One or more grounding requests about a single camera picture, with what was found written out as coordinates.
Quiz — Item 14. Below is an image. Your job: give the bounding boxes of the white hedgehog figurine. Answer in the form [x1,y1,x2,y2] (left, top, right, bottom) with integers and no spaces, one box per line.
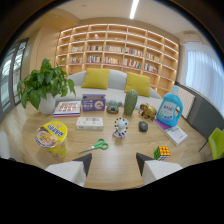
[112,116,130,139]

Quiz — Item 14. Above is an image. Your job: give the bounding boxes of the rubik's cube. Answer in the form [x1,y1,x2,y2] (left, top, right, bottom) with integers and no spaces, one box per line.
[153,145,171,162]

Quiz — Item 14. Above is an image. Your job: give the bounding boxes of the yellow instant noodle bowl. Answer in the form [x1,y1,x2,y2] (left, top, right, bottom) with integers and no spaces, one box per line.
[34,120,69,158]

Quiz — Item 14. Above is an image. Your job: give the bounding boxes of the white and purple book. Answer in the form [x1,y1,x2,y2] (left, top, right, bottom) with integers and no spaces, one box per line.
[153,118,189,147]

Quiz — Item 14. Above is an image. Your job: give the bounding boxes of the dark grey stone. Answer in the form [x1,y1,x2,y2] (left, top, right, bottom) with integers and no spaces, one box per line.
[138,120,149,133]

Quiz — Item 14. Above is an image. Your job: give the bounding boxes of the white flat box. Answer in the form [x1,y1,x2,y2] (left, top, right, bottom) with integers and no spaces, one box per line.
[75,116,104,131]

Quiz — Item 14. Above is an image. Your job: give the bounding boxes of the gold elephant figurine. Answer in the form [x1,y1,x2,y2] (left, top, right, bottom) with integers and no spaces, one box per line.
[138,102,158,121]

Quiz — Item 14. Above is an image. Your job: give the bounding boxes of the blue detergent bottle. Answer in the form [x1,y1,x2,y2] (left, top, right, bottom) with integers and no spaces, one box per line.
[156,85,184,128]

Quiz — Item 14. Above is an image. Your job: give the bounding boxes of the colourful picture book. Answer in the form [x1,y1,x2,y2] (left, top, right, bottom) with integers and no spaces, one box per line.
[52,100,82,118]

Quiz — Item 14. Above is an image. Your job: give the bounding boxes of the green chair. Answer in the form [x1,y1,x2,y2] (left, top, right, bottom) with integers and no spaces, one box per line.
[198,126,224,161]

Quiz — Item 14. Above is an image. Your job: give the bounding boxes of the green cactus ornament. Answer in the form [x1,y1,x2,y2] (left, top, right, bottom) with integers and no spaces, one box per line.
[123,88,139,117]

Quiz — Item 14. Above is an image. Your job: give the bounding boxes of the purple box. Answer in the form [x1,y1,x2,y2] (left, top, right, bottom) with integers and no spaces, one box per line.
[81,93,107,112]

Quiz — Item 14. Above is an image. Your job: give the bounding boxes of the white radiator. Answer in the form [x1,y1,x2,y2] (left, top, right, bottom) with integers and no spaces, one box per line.
[177,84,197,120]

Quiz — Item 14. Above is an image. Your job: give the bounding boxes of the yellow cushion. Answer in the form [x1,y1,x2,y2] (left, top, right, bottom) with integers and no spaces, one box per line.
[124,71,152,98]
[80,67,111,91]

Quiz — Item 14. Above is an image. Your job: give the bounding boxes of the potted green plant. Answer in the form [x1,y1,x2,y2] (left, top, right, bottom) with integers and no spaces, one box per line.
[16,58,77,115]

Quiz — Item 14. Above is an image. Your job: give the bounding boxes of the light grey sofa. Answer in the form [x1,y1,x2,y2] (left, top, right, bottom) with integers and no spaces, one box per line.
[54,69,165,109]

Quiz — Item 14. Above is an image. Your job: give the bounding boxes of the white curtain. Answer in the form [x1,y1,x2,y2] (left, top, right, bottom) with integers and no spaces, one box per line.
[184,49,224,116]

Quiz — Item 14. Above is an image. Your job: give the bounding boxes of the wooden bookshelf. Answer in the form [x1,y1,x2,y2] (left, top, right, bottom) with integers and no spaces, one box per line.
[55,23,180,98]

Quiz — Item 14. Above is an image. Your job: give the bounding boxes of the ceiling light strip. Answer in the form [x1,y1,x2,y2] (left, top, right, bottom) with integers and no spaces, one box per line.
[128,0,140,20]

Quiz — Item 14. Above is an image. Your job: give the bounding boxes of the green handled scissors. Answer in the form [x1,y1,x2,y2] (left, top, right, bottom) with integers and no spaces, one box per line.
[78,138,110,154]

